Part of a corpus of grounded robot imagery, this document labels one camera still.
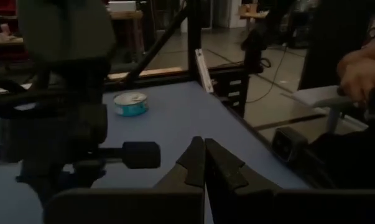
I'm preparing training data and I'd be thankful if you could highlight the person's hand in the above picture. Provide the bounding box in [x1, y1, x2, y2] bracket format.
[336, 34, 375, 103]

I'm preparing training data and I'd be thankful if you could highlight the white mounting bracket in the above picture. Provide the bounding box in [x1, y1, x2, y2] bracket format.
[195, 49, 215, 94]

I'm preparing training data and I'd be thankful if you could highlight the white chair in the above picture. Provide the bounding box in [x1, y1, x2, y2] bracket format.
[291, 85, 370, 133]

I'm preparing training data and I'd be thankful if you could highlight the small black table camera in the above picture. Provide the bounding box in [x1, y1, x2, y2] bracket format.
[270, 126, 309, 164]

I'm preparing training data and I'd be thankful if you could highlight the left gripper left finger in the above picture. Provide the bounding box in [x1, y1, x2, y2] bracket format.
[154, 136, 206, 189]

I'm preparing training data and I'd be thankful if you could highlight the blue table mat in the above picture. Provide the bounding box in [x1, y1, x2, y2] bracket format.
[0, 81, 309, 224]

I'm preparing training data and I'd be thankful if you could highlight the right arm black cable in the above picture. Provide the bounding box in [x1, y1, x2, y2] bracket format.
[0, 79, 67, 121]

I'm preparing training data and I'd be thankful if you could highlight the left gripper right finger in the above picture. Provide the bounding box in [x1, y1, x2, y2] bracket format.
[205, 138, 283, 190]

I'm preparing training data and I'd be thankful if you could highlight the teal label tuna can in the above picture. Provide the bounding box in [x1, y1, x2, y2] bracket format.
[113, 91, 149, 117]

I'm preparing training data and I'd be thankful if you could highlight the person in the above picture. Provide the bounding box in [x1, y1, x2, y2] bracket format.
[299, 0, 375, 189]

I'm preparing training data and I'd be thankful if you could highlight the white background box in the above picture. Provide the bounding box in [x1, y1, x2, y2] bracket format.
[108, 1, 139, 12]

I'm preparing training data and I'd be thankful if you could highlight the thin black floor cable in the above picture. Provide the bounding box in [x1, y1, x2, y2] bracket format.
[246, 46, 288, 104]

